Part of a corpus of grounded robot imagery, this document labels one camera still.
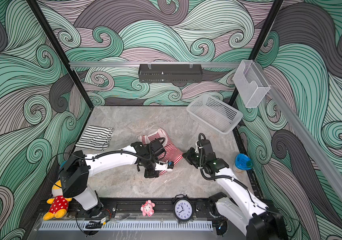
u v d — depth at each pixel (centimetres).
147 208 71
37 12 73
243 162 80
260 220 39
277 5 71
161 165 69
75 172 44
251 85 78
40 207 74
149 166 67
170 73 95
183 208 71
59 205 70
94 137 100
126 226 76
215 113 114
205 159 61
